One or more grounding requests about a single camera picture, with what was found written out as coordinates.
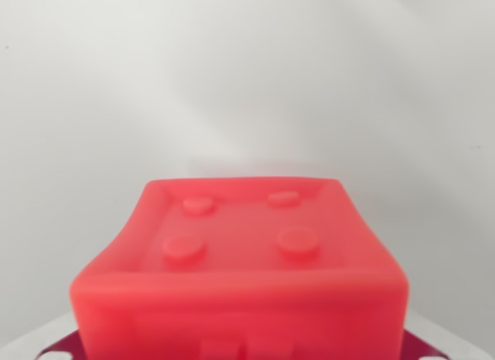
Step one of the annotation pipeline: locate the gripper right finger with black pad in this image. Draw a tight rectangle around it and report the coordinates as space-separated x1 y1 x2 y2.
401 323 461 360

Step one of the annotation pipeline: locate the red cube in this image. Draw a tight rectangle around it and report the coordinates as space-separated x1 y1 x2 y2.
69 176 410 360

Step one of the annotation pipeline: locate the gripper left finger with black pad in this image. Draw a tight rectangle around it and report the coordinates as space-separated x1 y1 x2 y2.
11 317 89 360

